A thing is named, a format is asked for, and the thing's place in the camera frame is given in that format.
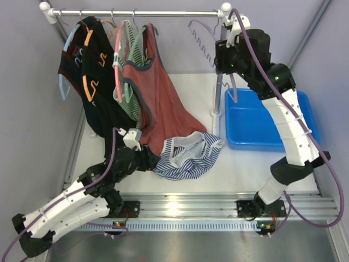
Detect purple plastic hanger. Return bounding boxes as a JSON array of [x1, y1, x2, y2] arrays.
[[188, 9, 238, 103]]

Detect light blue hanger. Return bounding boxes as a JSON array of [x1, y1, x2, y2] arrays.
[[58, 24, 80, 101]]

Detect black maroon trimmed tank top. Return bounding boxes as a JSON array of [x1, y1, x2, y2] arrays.
[[67, 16, 97, 97]]

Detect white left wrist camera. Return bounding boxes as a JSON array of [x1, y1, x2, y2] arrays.
[[118, 128, 142, 151]]

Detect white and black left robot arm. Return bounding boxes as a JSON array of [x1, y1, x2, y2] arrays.
[[12, 145, 160, 258]]

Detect blue white striped tank top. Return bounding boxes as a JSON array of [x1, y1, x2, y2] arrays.
[[154, 131, 224, 181]]

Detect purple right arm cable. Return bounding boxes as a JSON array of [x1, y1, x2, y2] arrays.
[[228, 8, 344, 229]]

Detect blue plastic bin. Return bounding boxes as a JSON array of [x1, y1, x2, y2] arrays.
[[224, 87, 321, 153]]

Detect pink hanger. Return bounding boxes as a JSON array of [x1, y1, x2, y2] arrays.
[[112, 20, 126, 103]]

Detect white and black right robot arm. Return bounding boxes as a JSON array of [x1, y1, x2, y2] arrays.
[[214, 29, 330, 218]]

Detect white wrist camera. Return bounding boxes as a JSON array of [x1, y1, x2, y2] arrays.
[[118, 128, 142, 151], [222, 15, 251, 47]]

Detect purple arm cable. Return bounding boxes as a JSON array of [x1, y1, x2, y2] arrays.
[[0, 127, 123, 262], [228, 8, 344, 229]]

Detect green hanger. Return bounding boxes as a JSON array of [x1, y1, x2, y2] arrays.
[[124, 8, 159, 103]]

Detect green striped tank top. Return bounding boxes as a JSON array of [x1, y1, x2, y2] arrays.
[[113, 24, 142, 128]]

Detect red tank top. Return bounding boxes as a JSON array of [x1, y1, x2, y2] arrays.
[[131, 23, 207, 155]]

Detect metal clothes rack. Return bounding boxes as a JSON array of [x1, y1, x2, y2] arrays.
[[39, 1, 232, 146]]

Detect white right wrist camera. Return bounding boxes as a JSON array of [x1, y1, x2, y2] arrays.
[[222, 15, 251, 47]]

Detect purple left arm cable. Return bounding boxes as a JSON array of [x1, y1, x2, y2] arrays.
[[0, 127, 123, 262]]

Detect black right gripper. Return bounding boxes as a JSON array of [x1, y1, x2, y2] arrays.
[[214, 37, 252, 81]]

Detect orange hanger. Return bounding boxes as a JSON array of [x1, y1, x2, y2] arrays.
[[82, 19, 117, 104]]

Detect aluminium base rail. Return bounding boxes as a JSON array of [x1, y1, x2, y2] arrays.
[[77, 193, 339, 232]]

